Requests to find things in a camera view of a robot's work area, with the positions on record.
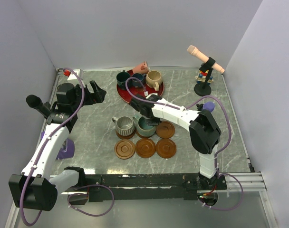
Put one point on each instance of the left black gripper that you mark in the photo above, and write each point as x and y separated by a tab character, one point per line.
98	97

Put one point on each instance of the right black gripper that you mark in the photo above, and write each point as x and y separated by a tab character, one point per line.
151	122

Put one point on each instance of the teal glazed mug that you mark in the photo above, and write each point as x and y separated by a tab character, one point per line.
141	125

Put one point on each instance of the grey striped mug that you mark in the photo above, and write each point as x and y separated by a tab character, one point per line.
124	125

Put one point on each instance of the wooden coaster three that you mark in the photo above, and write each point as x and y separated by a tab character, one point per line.
142	136

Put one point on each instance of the wooden coaster four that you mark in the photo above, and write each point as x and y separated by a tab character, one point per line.
165	130

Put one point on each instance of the beige ceramic mug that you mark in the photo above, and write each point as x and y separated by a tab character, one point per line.
154	80

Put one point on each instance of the dark green mug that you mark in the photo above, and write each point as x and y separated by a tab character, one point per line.
121	79

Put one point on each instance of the wooden coaster one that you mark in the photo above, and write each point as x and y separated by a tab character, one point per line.
125	137

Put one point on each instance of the wooden coaster six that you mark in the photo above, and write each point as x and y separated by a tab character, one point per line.
145	147

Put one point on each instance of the wooden coaster five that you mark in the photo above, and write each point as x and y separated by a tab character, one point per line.
166	148

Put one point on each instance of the wooden coaster two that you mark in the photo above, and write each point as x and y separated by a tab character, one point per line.
124	149

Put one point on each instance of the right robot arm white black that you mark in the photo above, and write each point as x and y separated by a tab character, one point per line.
201	125

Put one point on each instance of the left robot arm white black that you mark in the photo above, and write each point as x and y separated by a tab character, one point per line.
33	188

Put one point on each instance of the dark blue small cup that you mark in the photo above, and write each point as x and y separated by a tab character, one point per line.
138	80

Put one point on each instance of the pink floral cup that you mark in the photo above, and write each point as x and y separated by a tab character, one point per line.
142	68

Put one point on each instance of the red round tray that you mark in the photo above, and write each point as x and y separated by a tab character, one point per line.
138	91

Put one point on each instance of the black stand of purple microphone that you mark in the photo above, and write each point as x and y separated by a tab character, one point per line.
199	107

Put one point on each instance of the black stand of pink microphone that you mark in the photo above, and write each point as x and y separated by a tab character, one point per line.
203	88

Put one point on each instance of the black microphone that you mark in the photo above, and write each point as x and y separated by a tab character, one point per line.
36	103

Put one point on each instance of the purple toy microphone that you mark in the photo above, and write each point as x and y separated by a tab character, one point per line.
209	106

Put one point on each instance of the colourful toy car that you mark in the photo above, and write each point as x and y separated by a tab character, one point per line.
202	76

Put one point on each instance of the purple box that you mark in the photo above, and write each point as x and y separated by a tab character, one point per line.
66	149

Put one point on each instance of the pink toy microphone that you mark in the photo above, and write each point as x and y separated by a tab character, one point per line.
194	51

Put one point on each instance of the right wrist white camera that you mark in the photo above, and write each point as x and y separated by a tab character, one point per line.
151	94

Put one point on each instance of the wrist white camera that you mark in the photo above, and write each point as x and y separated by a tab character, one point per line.
151	94
72	76

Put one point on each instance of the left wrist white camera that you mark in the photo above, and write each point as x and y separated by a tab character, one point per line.
72	76

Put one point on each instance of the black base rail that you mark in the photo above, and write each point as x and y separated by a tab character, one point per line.
186	186

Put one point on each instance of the aluminium rail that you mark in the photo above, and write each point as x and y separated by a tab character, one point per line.
250	181

